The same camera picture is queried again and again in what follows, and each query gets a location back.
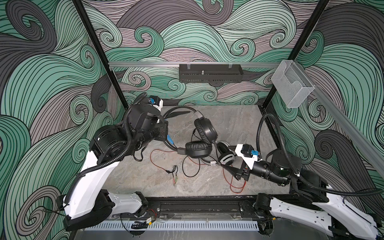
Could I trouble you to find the black headset cable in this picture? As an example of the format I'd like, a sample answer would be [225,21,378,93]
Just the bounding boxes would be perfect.
[181,131,220,178]

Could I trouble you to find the black blue gaming headset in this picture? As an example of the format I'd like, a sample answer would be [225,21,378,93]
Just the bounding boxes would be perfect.
[163,106,218,159]

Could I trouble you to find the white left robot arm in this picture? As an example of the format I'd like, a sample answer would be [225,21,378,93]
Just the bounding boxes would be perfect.
[57,92,168,232]

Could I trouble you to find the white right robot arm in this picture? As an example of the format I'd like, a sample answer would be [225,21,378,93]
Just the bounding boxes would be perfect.
[218,142,384,240]

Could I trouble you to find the white black headphones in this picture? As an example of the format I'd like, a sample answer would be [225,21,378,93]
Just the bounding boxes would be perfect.
[209,142,236,166]

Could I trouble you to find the red headphone cable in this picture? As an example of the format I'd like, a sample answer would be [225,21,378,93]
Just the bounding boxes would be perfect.
[149,148,247,194]

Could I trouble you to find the black front frame rail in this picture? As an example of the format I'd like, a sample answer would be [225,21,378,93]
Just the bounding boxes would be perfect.
[146,195,258,219]

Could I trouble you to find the aluminium wall rail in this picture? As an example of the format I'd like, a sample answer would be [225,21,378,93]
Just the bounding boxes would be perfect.
[108,61,280,69]

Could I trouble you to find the black wall shelf tray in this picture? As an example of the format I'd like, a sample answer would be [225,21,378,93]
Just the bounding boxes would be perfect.
[179,65,244,85]

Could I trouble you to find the clear plastic wall bin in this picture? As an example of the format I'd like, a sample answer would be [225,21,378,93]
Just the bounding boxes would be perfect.
[271,60,315,109]

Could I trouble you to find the white slotted cable duct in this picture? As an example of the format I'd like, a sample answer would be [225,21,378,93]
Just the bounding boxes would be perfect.
[85,220,259,232]

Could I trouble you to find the black corner frame post right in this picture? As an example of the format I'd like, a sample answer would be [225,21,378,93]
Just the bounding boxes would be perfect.
[259,0,329,113]

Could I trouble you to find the black corner frame post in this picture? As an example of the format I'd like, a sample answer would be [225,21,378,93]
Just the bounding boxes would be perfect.
[259,0,329,113]
[72,0,129,110]

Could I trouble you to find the black corner frame post left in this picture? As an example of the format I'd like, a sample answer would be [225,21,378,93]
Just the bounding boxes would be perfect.
[72,0,129,110]

